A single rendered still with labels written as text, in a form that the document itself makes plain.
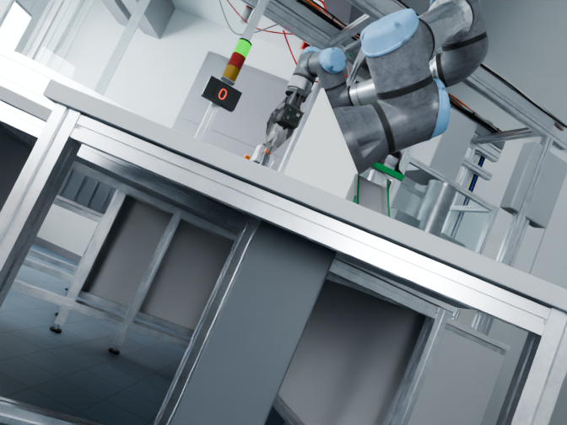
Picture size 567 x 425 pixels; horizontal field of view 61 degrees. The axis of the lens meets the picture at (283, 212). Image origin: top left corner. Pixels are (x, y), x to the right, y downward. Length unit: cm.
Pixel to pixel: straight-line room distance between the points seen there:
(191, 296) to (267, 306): 223
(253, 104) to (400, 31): 419
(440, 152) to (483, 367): 119
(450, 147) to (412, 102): 184
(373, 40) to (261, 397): 71
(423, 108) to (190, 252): 229
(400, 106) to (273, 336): 51
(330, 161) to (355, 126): 9
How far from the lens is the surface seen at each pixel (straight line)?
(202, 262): 311
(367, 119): 100
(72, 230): 541
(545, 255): 526
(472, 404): 294
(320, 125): 96
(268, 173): 72
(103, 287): 307
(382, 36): 100
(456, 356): 278
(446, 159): 282
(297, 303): 92
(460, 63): 141
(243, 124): 507
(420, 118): 102
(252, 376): 94
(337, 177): 93
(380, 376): 190
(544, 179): 316
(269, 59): 537
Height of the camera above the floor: 72
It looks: 7 degrees up
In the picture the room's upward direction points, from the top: 24 degrees clockwise
